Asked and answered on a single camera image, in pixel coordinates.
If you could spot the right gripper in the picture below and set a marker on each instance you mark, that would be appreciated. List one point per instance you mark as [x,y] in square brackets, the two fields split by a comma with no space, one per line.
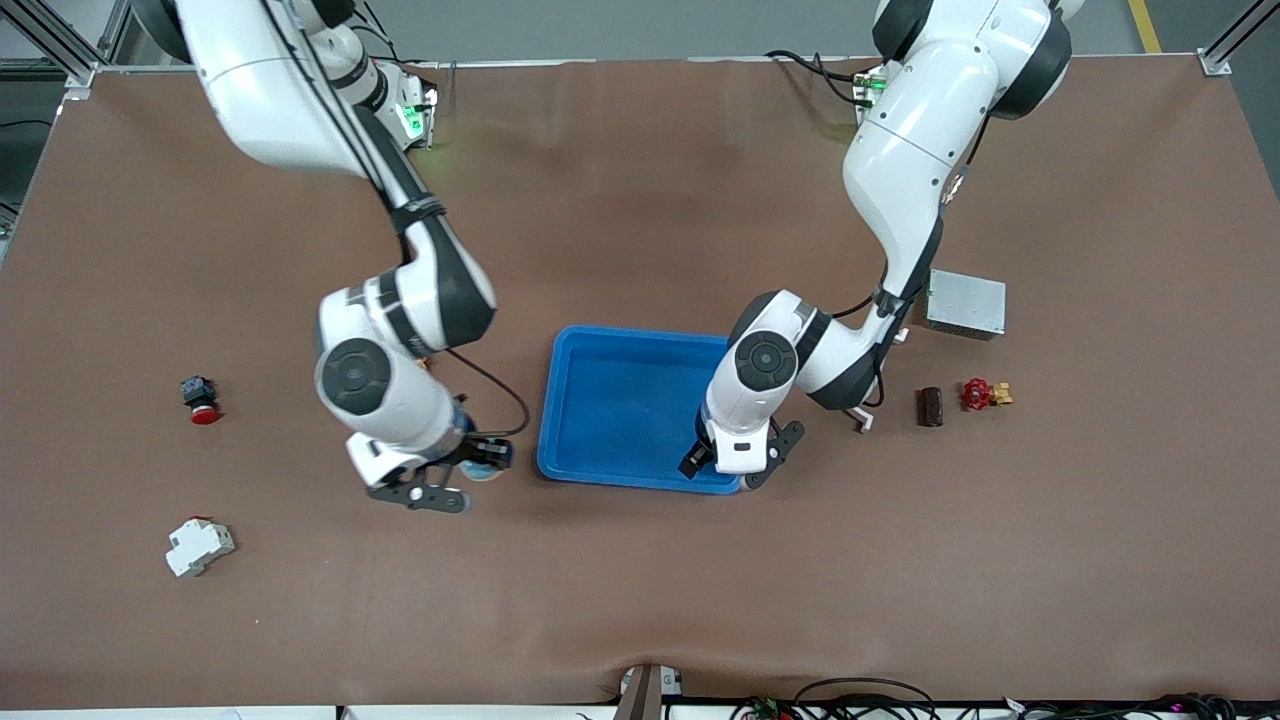
[478,449]

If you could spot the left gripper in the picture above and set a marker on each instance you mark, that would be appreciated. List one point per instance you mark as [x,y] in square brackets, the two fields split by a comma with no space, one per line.
[692,461]

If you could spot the light blue call bell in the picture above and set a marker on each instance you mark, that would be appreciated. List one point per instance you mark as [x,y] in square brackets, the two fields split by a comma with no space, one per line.
[487,474]

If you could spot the dark cylindrical capacitor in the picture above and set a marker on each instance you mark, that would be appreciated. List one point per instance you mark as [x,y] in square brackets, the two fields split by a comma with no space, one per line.
[930,406]

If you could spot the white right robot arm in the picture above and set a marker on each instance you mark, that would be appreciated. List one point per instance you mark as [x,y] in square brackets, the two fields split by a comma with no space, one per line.
[260,90]

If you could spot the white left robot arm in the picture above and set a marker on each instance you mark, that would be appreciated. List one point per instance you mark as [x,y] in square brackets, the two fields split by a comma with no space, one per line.
[920,130]

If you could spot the blue plastic tray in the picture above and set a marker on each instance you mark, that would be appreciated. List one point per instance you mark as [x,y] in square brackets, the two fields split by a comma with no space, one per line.
[620,410]

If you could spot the white curved plastic clamp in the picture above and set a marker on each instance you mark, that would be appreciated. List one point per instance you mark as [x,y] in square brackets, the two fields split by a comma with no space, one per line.
[865,422]

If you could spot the small white box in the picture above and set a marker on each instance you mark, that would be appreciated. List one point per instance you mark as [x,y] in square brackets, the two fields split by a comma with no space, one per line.
[670,682]

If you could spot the red mushroom button blue base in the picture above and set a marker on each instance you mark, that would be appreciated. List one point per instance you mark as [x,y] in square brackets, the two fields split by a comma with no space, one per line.
[198,392]

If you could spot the white circuit breaker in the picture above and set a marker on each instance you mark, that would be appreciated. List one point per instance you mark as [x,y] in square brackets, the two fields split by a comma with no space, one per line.
[198,548]

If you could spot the grey metal power supply box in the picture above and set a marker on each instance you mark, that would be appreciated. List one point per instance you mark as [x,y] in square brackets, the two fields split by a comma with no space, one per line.
[970,305]

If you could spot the brown camera stand post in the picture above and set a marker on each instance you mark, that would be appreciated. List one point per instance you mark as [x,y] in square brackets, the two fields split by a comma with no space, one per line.
[640,695]

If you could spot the aluminium frame post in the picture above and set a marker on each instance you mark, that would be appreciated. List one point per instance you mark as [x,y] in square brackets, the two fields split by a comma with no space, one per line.
[82,72]
[1215,62]

